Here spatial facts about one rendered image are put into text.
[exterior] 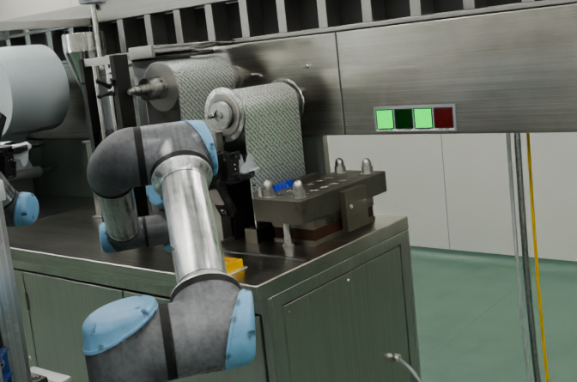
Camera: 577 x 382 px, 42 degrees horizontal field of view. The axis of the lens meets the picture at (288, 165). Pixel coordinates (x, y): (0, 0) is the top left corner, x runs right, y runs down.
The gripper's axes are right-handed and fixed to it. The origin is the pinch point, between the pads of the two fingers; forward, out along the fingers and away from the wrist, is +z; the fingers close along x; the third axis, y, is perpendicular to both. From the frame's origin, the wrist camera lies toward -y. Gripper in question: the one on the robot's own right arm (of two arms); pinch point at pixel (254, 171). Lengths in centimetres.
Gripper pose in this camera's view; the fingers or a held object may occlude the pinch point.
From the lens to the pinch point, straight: 203.3
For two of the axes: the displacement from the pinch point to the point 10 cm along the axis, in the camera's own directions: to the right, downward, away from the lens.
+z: 6.3, -1.9, 7.6
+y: -1.1, -9.8, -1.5
